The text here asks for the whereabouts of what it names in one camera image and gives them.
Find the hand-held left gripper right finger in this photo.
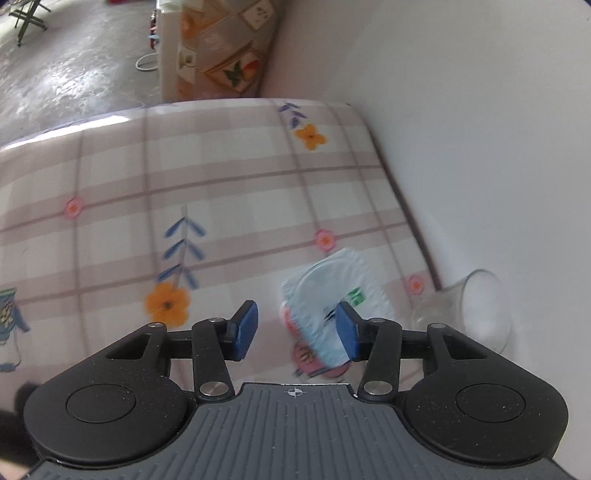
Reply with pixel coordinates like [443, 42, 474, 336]
[335, 301, 490, 402]

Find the clear glass cup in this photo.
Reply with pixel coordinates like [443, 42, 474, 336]
[410, 269, 512, 354]

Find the light blue wipes packet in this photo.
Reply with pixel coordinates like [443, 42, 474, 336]
[281, 247, 397, 367]

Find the patterned patchwork cover cloth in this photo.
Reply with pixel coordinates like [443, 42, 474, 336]
[175, 0, 280, 101]

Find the white cabinet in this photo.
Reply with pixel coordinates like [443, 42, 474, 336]
[157, 0, 185, 103]

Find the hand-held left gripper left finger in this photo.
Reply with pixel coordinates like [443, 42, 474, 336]
[105, 300, 259, 403]

